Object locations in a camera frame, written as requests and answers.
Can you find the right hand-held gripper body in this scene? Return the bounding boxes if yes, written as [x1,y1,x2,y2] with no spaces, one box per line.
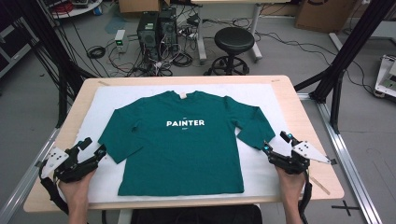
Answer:
[268,140,332,175]

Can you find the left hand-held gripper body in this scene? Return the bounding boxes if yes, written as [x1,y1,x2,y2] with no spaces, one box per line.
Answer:
[40,146,100,184]

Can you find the green long-sleeved shirt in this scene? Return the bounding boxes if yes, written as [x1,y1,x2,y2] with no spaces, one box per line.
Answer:
[97,90,276,197]

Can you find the person's right hand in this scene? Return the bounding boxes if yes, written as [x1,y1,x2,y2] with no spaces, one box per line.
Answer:
[275,166,307,203]

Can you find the person's left hand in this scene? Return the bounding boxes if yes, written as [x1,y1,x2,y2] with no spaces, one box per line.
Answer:
[58,170,97,203]

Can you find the thin wooden strip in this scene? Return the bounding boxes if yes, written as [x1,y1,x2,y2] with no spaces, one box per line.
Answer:
[309,175,332,196]

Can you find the white foam mat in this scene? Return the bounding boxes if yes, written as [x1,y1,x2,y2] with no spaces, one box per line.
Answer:
[55,83,312,204]

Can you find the black tape cross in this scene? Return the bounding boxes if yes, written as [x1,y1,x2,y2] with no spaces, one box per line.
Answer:
[331,200,361,217]

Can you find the person's dark clothing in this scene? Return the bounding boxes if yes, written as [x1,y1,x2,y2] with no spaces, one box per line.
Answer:
[130,203,263,224]

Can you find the black round stool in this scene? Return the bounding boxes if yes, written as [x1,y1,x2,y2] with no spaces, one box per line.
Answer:
[204,26,256,77]

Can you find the white box with green light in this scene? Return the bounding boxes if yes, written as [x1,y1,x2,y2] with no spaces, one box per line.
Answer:
[114,29,129,53]

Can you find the white device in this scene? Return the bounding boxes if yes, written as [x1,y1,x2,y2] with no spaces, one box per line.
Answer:
[374,54,396,101]

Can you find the grey shelf unit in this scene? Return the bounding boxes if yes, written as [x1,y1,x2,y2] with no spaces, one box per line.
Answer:
[0,18,40,78]

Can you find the large cardboard box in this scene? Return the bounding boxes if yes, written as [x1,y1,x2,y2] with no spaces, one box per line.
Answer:
[294,0,358,34]

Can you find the black computer tower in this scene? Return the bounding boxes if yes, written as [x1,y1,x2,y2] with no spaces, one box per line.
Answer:
[158,7,179,54]
[136,11,161,60]

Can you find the white round table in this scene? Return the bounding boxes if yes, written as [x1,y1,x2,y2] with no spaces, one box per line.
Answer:
[40,0,104,20]

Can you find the small cardboard box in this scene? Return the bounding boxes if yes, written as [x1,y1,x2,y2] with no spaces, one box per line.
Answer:
[118,0,171,14]

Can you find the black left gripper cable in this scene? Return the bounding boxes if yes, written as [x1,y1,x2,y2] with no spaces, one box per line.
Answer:
[38,167,70,217]

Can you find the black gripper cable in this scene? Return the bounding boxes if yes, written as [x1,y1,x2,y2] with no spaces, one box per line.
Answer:
[298,170,314,224]
[38,167,70,217]

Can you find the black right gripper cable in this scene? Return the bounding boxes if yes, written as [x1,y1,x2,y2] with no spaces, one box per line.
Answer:
[298,170,314,224]

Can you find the aluminium rail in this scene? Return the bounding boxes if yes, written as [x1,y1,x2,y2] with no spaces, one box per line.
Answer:
[297,92,384,224]
[0,127,62,224]

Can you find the coiled black cable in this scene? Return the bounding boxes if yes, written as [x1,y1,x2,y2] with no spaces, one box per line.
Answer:
[86,45,106,60]

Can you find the long black floor cable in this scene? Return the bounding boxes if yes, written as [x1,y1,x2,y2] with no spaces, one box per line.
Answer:
[255,31,375,94]

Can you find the tangle of floor cables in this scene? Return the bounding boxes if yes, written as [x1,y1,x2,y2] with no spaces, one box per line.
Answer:
[106,40,194,77]

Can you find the black metal frame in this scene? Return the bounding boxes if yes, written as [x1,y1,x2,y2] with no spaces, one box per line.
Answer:
[293,0,396,134]
[0,0,97,129]

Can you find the white desk frame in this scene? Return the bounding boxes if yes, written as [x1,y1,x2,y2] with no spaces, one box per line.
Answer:
[190,0,292,63]

